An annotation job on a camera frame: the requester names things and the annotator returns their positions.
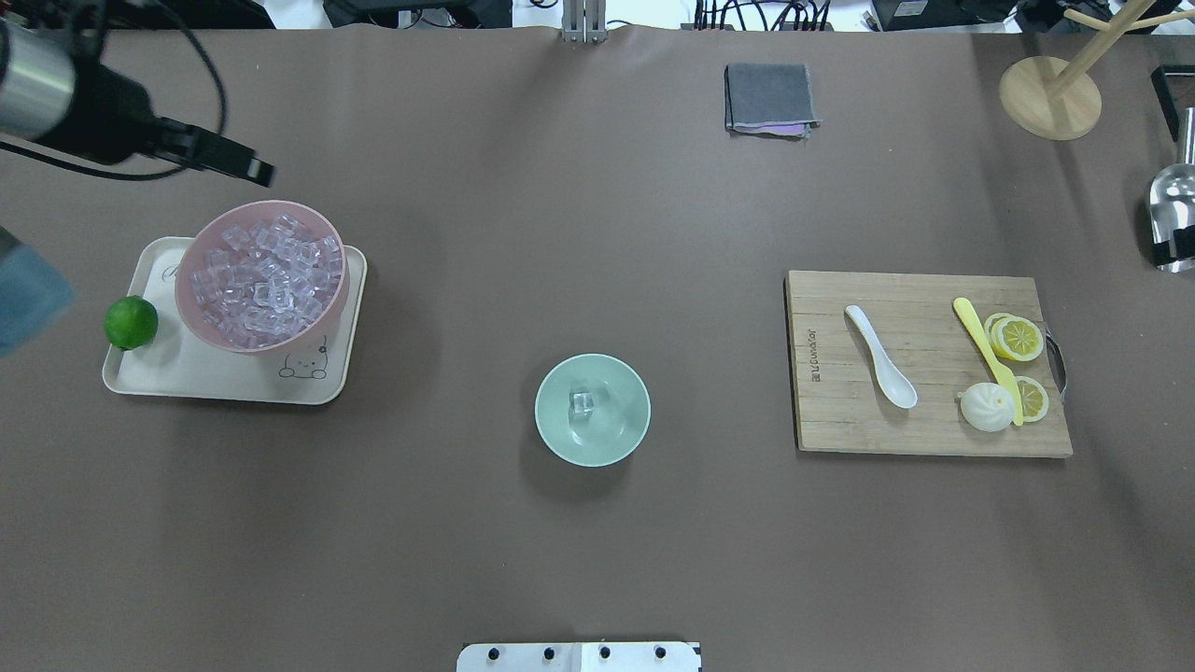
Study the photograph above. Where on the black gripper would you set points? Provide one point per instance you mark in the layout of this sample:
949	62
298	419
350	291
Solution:
105	117

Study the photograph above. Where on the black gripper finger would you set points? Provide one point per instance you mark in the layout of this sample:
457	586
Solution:
1174	248

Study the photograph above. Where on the white ceramic spoon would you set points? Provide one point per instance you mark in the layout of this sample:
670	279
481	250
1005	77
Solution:
895	386

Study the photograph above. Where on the clear ice cube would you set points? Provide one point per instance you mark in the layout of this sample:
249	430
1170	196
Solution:
582	403

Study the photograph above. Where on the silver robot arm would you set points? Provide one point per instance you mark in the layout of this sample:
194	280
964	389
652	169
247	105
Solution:
73	33

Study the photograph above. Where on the steel ice scoop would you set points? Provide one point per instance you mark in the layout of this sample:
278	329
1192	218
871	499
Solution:
1171	192

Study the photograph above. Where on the pink bowl of ice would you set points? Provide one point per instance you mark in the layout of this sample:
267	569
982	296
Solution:
263	277

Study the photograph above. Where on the green ceramic bowl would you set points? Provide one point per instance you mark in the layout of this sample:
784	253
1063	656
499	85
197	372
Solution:
619	424

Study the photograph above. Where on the green lime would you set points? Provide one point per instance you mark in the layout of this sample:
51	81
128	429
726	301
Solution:
131	323

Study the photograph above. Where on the upper lemon slice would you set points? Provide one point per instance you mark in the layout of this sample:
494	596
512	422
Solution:
1014	338

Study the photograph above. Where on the lemon slice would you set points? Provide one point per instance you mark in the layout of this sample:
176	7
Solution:
1034	399
1014	338

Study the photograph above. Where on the wooden cup tree stand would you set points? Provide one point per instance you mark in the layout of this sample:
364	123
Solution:
1057	99

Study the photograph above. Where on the beige rabbit tray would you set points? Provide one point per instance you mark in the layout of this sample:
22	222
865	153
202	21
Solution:
179	365

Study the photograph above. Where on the lower lemon slice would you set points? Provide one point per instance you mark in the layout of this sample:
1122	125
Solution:
1034	399

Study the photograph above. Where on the yellow plastic knife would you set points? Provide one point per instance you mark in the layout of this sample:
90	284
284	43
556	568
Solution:
1002	374

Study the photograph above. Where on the bamboo cutting board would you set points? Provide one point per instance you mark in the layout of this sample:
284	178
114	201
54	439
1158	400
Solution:
838	404

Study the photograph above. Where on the grey folded cloth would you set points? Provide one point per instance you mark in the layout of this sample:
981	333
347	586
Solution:
769	99

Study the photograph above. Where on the aluminium frame post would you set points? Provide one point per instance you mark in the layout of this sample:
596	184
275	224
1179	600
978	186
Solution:
584	21

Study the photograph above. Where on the white camera pedestal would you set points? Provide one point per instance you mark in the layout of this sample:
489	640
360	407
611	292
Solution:
581	656

